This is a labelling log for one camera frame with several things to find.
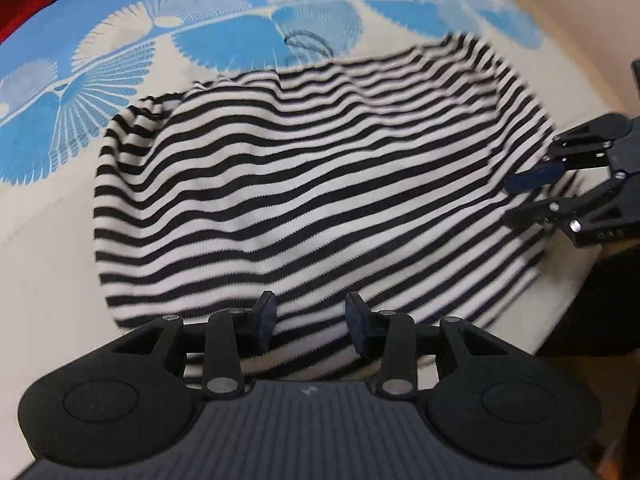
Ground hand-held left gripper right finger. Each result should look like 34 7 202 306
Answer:
345 291 507 401

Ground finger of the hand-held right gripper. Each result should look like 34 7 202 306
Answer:
504 114 633 196
503 171 640 249

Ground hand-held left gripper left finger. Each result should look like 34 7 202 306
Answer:
114 290 278 401

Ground black white striped shirt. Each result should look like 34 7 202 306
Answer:
92 31 584 397

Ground blue white printed bed sheet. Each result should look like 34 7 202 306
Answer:
0 0 640 461

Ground thin black cord loop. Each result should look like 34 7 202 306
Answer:
282 30 334 59

